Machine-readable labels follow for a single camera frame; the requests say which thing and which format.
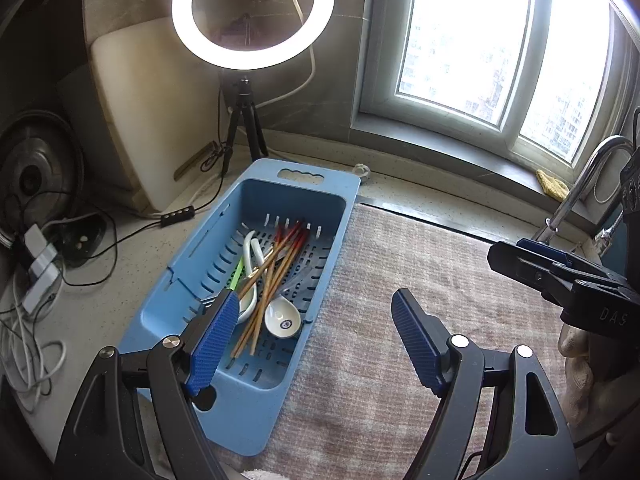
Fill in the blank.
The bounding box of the white cutting board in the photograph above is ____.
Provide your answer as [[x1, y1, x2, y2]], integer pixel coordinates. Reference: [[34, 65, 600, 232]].
[[91, 18, 219, 211]]

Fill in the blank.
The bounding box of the green plastic spoon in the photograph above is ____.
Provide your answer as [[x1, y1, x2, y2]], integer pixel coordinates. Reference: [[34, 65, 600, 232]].
[[227, 259, 244, 290]]

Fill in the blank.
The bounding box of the pink plaid cloth mat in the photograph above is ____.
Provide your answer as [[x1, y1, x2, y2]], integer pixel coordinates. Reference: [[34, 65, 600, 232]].
[[217, 206, 566, 479]]

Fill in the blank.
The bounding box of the white ring light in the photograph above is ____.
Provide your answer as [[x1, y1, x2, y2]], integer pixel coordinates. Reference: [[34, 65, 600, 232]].
[[170, 0, 335, 72]]

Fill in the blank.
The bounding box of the black round fan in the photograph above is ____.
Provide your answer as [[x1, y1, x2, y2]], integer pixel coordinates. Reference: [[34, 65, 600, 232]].
[[1, 110, 85, 240]]

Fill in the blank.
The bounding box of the yellow sponge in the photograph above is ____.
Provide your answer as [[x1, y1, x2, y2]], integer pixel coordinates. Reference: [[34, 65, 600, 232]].
[[535, 169, 570, 203]]

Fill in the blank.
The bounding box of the black camera box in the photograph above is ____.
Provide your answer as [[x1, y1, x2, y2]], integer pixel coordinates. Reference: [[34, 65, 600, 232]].
[[620, 151, 640, 290]]

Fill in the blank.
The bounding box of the white power strip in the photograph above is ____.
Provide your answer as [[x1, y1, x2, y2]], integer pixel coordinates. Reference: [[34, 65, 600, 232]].
[[22, 224, 61, 314]]

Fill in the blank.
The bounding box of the red-tipped wooden chopstick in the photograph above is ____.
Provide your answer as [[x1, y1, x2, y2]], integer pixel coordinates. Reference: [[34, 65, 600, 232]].
[[247, 226, 309, 357], [231, 221, 303, 359]]

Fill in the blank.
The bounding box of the chrome kitchen faucet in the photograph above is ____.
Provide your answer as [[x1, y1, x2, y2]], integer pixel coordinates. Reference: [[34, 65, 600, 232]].
[[533, 136, 634, 244]]

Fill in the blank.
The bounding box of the white cable clip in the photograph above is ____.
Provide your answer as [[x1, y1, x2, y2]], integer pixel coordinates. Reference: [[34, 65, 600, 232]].
[[352, 162, 371, 182]]

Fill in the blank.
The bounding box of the white gloved right hand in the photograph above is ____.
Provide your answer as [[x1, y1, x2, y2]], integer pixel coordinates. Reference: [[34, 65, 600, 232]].
[[558, 324, 615, 430]]

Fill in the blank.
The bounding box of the black tripod stand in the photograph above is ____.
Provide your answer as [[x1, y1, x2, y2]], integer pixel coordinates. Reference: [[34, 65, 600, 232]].
[[220, 75, 269, 177]]

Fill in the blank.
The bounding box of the blue plastic utensil basket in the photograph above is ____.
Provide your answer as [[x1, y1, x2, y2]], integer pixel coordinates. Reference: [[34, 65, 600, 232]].
[[119, 158, 360, 456]]

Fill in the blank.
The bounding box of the black inline cable switch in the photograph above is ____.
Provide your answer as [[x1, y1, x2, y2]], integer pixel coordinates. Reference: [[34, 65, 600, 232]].
[[160, 205, 195, 228]]

